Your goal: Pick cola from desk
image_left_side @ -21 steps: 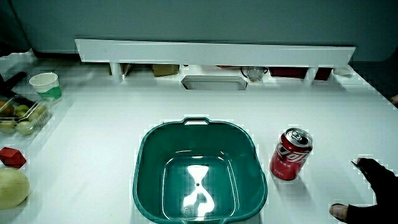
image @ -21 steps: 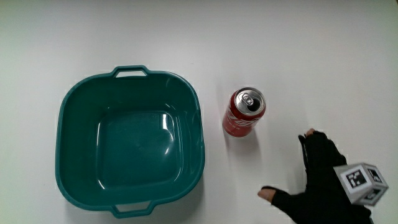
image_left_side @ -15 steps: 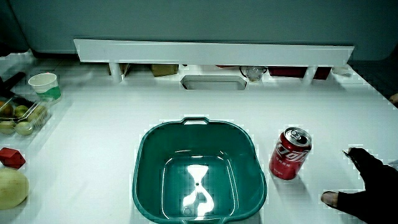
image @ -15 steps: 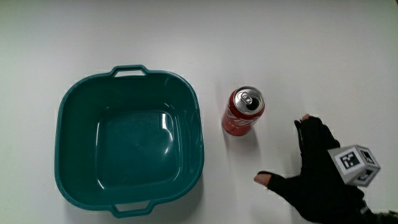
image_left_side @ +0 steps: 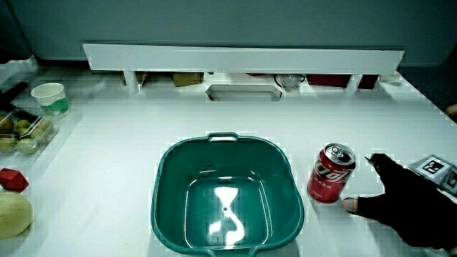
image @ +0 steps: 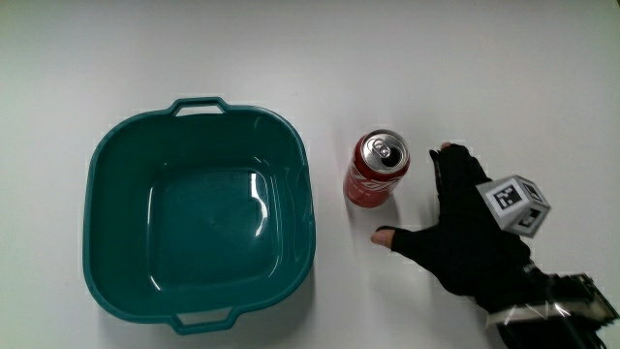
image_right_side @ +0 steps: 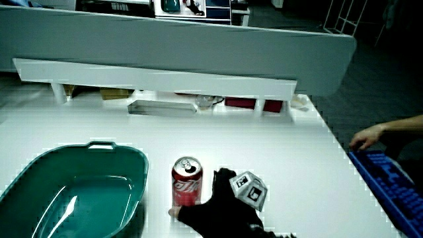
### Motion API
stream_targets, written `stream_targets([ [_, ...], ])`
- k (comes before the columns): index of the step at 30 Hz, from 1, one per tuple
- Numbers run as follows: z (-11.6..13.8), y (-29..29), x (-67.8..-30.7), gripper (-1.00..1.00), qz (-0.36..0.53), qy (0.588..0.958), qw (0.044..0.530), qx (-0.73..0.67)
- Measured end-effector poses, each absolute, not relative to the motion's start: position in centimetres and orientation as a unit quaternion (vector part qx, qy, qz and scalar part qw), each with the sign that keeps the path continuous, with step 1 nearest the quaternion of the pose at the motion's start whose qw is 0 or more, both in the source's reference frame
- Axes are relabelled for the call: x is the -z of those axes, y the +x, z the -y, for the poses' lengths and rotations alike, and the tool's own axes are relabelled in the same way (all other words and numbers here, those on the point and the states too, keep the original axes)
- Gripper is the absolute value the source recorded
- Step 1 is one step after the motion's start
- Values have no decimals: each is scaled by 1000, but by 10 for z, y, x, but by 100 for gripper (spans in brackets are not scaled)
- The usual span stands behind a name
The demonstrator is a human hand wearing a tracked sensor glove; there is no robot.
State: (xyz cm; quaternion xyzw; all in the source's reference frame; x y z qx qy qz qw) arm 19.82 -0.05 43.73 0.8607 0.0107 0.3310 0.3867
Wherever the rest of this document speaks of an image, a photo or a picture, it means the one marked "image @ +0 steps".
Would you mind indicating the teal plastic basin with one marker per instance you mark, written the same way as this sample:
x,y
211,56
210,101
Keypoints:
x,y
203,218

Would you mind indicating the red cola can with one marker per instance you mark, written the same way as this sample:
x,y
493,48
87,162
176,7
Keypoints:
x,y
375,177

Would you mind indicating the person's right hand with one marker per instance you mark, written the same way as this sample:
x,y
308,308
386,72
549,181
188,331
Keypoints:
x,y
465,242

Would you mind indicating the white desk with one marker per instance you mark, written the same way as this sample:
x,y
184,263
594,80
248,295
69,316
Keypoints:
x,y
484,72

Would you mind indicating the person's right forearm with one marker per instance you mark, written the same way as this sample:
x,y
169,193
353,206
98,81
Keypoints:
x,y
557,315

